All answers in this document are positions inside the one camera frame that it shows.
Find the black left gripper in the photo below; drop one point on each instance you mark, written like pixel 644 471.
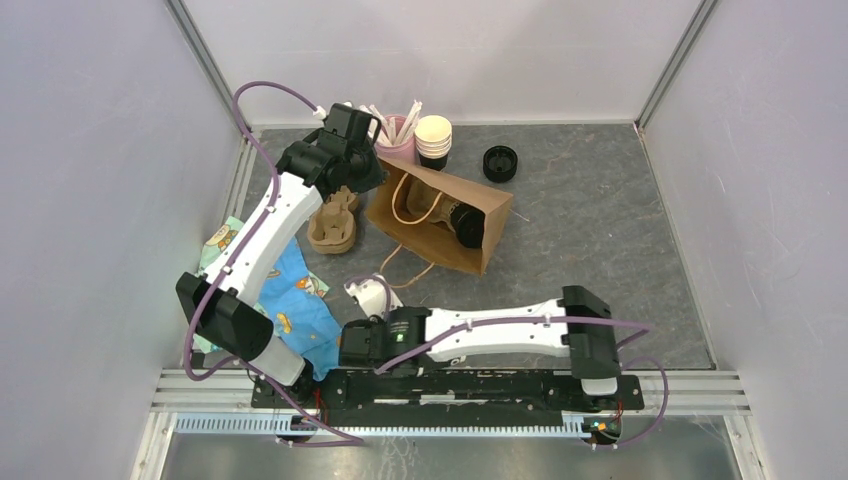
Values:
pixel 376 176

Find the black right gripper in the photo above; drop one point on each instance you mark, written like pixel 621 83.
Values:
pixel 376 320

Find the brown cardboard cup carriers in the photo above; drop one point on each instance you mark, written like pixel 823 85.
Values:
pixel 332 229

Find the brown paper takeout bag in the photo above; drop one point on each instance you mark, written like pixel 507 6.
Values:
pixel 437 244

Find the black paper coffee cup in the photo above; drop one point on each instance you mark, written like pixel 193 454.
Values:
pixel 468 224

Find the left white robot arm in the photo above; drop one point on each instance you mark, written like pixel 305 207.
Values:
pixel 219 303

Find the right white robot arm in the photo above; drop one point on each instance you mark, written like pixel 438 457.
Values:
pixel 413 340

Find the wooden stirrers in wrappers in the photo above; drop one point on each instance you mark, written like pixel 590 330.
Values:
pixel 394 130

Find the pink metal utensil cup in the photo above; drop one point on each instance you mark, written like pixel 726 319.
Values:
pixel 403 152

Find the blue patterned cloth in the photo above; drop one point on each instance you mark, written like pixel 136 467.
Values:
pixel 317 342

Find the stack of paper cups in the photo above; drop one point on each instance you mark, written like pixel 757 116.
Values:
pixel 433 140

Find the green patterned cloth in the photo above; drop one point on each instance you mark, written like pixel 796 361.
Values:
pixel 218 245

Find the stack of black lids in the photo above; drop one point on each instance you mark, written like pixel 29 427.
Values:
pixel 500 164

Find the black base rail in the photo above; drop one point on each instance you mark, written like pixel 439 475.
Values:
pixel 460 398

